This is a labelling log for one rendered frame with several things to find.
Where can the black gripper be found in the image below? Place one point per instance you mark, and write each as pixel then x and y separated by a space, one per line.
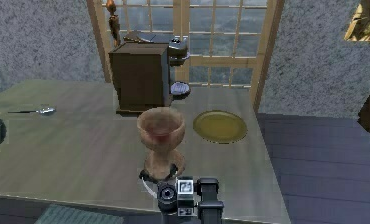
pixel 166 194

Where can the dark brown coffee machine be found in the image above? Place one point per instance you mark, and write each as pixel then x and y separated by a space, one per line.
pixel 139 78

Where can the silver spoon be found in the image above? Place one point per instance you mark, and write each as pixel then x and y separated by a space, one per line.
pixel 46 110

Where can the dark brown cupboard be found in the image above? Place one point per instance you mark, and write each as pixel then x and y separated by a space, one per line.
pixel 369 113

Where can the tan stone goblet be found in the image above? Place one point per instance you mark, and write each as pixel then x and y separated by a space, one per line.
pixel 160 133

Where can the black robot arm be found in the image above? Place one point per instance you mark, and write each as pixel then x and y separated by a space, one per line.
pixel 209 200

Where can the wooden framed window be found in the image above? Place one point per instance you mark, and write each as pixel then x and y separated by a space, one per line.
pixel 223 60

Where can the grey green chair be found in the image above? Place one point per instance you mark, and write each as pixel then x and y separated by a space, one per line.
pixel 79 215

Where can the yellow framed wall picture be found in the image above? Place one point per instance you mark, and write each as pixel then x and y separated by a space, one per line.
pixel 362 23

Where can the yellow round plate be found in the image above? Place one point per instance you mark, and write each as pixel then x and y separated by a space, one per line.
pixel 219 127

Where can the brown wooden pepper mill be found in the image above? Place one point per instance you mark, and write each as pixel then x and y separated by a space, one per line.
pixel 113 23

